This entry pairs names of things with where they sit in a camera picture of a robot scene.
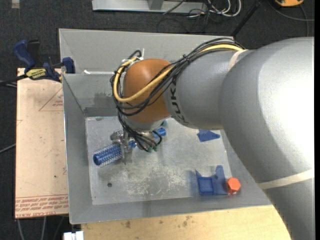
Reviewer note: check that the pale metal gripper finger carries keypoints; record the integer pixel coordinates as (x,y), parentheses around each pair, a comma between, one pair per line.
(128,157)

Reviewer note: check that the blue spiky roller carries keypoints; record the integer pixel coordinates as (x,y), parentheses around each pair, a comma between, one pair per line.
(108,155)

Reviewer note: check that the grey metal bin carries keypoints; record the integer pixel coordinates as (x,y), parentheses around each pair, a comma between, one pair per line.
(155,179)

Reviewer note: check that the small blue cylinder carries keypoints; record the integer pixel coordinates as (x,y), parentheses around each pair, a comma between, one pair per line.
(160,132)

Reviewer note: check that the brown cardboard board, red print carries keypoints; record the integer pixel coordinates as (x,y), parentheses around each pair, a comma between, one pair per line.
(40,144)

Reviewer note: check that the blue wedge block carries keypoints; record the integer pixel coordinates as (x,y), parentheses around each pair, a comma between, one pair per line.
(207,135)

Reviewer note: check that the orange hexagonal block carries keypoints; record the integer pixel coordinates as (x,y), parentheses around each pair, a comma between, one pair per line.
(233,186)

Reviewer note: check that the blue bracket block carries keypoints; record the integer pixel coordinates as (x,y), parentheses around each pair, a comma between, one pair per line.
(208,184)

